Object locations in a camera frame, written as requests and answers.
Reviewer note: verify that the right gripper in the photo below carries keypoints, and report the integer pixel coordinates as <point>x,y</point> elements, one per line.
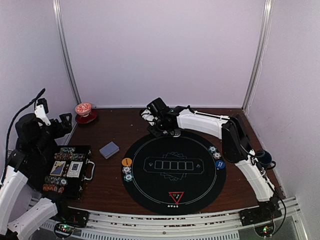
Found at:
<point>155,133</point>

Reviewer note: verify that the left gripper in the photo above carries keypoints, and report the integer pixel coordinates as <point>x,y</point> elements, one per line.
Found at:
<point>67,128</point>

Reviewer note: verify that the clear acrylic dealer button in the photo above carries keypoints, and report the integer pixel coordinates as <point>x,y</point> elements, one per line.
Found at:
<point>176,135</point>

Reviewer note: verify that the orange round blind button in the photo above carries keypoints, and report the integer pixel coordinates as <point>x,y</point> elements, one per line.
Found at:
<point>126,162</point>

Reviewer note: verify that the blue white chip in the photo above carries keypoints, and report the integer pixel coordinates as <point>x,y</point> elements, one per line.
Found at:
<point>127,170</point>
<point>217,155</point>

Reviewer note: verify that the green chip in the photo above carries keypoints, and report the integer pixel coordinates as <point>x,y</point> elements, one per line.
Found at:
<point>128,177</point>
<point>212,149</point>

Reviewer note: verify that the red triangle marker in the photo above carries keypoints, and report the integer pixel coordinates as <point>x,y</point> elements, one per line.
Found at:
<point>176,196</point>

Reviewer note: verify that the blue round blind button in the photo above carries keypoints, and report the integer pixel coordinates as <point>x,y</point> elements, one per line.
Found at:
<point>219,164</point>

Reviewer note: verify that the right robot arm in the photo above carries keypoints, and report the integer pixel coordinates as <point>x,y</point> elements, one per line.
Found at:
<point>236,149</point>

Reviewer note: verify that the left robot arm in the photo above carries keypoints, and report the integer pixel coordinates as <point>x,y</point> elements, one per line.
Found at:
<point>28,164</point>

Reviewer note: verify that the red patterned bowl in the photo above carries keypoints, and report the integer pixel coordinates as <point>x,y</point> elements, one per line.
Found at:
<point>83,109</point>

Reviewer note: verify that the black poker chip case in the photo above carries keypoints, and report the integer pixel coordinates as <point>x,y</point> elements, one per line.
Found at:
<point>70,188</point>

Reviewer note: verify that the blue playing card deck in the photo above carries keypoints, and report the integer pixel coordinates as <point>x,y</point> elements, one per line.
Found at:
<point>109,150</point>

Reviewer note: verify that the card deck in case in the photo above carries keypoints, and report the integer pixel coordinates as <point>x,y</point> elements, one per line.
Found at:
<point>74,169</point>
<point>58,168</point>

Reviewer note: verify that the round black poker mat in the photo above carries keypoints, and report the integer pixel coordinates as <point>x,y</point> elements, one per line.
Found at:
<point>173,164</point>

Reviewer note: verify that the dark blue mug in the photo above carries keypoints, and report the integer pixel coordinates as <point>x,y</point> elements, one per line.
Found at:
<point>265,160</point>

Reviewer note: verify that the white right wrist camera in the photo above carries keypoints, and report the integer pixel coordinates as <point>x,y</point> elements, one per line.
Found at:
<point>148,116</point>

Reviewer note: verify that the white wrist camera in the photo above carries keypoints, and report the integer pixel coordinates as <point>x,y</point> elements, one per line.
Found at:
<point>41,110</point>
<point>148,116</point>

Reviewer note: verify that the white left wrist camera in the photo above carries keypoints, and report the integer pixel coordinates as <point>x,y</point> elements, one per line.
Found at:
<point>41,110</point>

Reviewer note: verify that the front aluminium rail base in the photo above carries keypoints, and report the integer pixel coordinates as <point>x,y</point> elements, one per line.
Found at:
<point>223,225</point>

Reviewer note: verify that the left aluminium frame post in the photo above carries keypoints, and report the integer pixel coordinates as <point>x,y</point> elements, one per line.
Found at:
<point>64,47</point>

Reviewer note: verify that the aluminium frame post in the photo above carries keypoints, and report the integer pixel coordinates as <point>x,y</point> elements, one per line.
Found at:
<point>64,47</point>
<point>261,47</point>

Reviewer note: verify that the right aluminium frame post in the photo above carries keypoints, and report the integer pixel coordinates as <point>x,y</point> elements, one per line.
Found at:
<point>261,47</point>

